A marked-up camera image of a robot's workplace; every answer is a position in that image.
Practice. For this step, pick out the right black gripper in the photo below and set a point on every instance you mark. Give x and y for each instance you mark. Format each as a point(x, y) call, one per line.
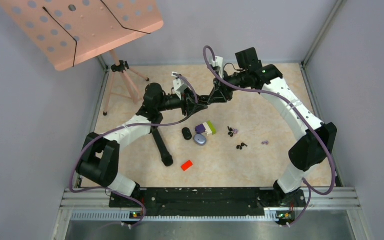
point(220, 93)

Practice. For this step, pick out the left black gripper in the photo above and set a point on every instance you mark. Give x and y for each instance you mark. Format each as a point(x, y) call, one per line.
point(189, 104)

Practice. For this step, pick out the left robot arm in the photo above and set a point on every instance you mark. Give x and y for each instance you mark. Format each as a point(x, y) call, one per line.
point(100, 155)

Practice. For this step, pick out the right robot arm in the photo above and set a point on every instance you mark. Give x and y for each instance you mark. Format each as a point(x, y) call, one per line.
point(294, 108)

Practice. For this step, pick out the closed black earbud case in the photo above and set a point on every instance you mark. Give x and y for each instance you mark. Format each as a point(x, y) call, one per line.
point(187, 134)

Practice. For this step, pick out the silver blue earbud case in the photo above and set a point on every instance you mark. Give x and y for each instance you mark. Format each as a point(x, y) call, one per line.
point(200, 139)

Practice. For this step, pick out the purple white green block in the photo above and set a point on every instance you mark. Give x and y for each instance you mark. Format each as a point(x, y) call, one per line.
point(206, 128)

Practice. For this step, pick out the red block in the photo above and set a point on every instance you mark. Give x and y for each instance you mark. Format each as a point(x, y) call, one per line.
point(187, 165)

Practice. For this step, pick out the pink perforated music stand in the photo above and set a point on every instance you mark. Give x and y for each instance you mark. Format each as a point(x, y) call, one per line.
point(70, 32)

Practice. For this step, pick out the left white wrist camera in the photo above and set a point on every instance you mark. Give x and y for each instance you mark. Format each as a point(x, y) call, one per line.
point(179, 85)

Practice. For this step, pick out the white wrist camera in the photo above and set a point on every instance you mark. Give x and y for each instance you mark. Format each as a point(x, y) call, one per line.
point(179, 85)
point(217, 65)

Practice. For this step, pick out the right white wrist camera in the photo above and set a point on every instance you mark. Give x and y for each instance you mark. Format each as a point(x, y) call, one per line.
point(217, 65)

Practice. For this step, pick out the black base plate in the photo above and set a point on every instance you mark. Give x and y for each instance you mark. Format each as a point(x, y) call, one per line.
point(209, 202)

